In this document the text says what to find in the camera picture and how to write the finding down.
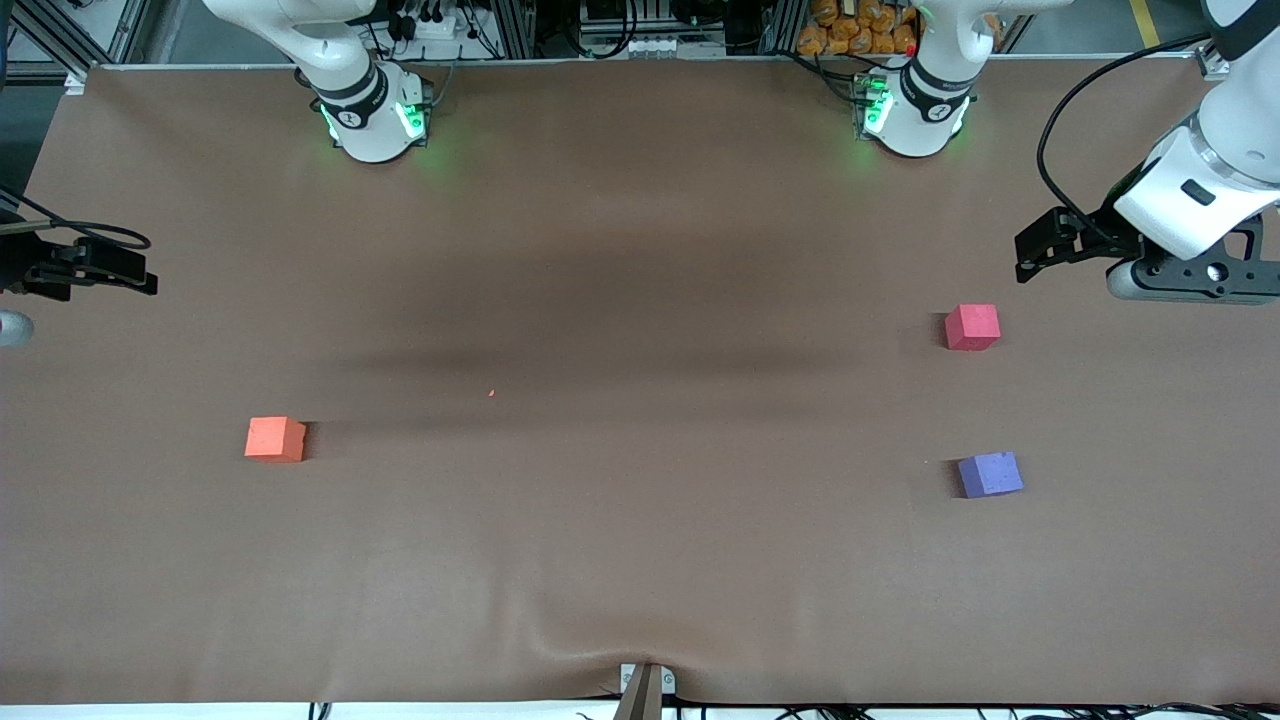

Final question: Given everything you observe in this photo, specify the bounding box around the orange foam block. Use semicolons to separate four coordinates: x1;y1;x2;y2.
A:
244;416;308;464

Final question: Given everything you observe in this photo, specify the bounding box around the red foam block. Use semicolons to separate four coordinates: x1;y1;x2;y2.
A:
944;303;1002;352

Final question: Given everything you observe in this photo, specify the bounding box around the purple foam block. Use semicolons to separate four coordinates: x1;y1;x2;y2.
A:
957;451;1025;500

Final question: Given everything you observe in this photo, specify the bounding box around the bag of orange items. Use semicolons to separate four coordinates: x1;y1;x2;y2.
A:
796;0;920;58

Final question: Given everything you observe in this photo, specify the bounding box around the white power strip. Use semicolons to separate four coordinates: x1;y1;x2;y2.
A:
394;8;483;43

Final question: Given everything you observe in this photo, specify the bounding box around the white terminal block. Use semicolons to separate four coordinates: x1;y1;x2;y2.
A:
597;34;703;59

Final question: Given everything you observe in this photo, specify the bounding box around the brown table cloth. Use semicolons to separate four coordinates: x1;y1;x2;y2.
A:
0;57;1280;707

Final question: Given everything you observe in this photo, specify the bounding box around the metal table clamp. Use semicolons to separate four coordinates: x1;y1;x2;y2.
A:
612;662;678;720

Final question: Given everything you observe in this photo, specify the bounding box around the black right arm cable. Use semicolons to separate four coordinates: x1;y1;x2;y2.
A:
0;188;153;253

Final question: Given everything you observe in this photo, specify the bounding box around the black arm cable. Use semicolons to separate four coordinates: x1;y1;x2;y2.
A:
1036;32;1217;247
0;188;153;253

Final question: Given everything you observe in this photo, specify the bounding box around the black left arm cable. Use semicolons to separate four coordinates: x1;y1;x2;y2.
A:
1036;32;1217;247

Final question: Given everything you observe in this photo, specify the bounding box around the aluminium frame strut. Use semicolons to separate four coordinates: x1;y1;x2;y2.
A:
0;0;151;83

